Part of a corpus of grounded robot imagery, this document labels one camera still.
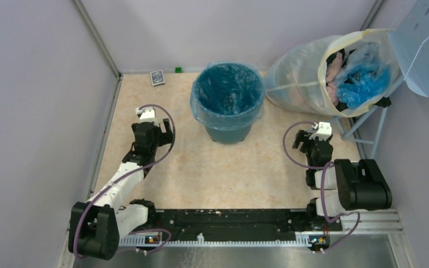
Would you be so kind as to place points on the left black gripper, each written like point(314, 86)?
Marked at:
point(165, 138)

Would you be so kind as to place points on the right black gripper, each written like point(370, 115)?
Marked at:
point(301, 136)

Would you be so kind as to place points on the blue plastic trash bag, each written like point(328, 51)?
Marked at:
point(227, 96)

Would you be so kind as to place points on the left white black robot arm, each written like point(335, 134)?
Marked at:
point(98, 225)

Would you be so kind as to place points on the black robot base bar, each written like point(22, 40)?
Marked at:
point(237, 225)

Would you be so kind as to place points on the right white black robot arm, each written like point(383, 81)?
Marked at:
point(347, 185)

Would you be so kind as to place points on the teal plastic trash bin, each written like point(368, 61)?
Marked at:
point(230, 136)

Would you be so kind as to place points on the blue bags inside large bag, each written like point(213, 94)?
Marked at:
point(363, 76)

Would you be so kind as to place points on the playing card deck box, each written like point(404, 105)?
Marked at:
point(157, 78)

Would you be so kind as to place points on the large translucent stuffed bag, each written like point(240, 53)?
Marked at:
point(302, 80)

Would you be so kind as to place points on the perforated white metal panel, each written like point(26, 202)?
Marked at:
point(410, 43)

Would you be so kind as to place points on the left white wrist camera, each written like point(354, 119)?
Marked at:
point(147, 115)

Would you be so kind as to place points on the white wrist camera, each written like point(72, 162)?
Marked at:
point(322, 131)
point(147, 115)

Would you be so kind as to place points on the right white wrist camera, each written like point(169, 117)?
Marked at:
point(322, 131)

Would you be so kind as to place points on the white slotted cable duct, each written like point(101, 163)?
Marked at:
point(141, 240)

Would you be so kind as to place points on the aluminium frame post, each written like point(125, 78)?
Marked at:
point(96, 37)

